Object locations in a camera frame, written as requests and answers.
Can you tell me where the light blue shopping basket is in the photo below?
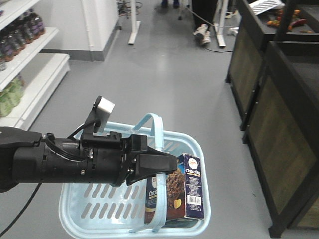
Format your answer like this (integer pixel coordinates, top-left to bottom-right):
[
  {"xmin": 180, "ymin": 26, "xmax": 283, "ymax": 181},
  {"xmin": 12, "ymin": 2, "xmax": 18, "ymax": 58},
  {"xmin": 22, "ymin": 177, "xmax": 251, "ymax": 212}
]
[{"xmin": 59, "ymin": 113, "xmax": 211, "ymax": 239}]

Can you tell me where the white supermarket shelf unit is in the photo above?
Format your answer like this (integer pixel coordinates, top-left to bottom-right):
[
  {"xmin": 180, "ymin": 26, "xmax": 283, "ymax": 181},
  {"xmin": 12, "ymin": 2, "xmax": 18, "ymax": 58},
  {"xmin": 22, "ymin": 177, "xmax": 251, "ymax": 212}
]
[{"xmin": 0, "ymin": 0, "xmax": 70, "ymax": 130}]

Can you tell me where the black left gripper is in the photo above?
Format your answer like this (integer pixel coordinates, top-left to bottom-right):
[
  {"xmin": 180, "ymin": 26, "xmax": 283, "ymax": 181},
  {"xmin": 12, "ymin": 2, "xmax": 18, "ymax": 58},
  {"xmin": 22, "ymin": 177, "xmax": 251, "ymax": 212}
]
[{"xmin": 80, "ymin": 131, "xmax": 177, "ymax": 187}]

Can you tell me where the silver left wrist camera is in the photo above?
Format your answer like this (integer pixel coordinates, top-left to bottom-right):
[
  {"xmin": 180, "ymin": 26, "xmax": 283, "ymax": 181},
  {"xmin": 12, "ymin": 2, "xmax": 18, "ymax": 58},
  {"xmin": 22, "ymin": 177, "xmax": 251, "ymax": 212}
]
[{"xmin": 93, "ymin": 96, "xmax": 115, "ymax": 133}]

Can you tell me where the dark wooden display stand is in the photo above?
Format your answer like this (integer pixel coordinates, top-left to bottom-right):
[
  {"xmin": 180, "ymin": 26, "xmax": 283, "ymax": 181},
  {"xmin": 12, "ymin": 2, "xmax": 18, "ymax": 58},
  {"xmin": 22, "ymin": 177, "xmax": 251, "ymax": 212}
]
[{"xmin": 226, "ymin": 0, "xmax": 319, "ymax": 130}]

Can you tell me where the Chocofello cookie box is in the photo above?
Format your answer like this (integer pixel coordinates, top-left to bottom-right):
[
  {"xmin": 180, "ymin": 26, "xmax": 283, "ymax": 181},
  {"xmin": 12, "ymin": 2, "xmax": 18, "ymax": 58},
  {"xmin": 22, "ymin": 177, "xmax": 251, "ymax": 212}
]
[{"xmin": 144, "ymin": 153, "xmax": 204, "ymax": 225}]

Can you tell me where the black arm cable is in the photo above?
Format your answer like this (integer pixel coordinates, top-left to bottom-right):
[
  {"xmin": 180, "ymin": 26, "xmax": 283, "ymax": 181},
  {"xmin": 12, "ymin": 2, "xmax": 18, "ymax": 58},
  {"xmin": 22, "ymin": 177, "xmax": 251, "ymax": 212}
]
[{"xmin": 0, "ymin": 183, "xmax": 42, "ymax": 235}]

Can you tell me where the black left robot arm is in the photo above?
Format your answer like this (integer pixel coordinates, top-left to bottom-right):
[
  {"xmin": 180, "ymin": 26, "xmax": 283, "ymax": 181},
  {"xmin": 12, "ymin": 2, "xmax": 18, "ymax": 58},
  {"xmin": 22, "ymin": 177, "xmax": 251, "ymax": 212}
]
[{"xmin": 0, "ymin": 126, "xmax": 177, "ymax": 192}]

